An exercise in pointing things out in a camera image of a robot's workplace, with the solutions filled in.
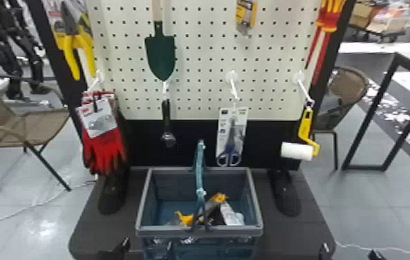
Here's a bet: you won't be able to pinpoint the red screwdriver set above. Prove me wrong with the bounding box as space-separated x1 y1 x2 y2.
304 0 347 86

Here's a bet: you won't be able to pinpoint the green trowel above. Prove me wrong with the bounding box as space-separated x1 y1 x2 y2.
144 0 176 82

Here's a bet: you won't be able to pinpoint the yellow paint roller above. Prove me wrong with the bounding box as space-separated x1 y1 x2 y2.
280 106 322 162

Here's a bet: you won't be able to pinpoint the brown chair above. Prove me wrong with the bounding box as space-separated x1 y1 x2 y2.
313 66 371 171

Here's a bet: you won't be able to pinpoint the white packet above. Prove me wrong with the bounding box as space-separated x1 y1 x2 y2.
218 202 245 227

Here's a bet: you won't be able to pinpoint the yellow tape measure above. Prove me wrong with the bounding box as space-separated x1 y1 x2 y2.
234 0 259 37

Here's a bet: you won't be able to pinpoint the yellow pliers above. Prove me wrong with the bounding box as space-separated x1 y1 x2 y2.
43 0 97 82

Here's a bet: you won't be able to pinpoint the white cable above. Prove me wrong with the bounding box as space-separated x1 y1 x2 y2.
334 241 410 257
0 179 97 234

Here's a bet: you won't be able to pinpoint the yellow hand saw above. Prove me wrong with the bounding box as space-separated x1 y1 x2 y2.
173 192 228 228

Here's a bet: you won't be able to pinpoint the cardboard box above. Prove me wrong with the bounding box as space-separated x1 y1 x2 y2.
348 1 375 29

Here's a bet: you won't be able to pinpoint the white pegboard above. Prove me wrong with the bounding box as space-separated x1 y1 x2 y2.
26 0 357 219

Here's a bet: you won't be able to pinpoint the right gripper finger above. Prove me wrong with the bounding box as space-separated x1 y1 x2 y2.
367 249 387 260
318 241 333 260

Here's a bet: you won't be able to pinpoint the blue scissors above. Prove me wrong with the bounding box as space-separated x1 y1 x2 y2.
215 106 250 168

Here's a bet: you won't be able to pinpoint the blue basket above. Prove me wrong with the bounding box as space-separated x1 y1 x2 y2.
134 139 265 260

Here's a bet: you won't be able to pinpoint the red gloves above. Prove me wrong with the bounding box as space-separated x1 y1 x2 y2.
75 91 128 176

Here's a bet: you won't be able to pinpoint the beige chair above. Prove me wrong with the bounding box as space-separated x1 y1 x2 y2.
0 73 73 192

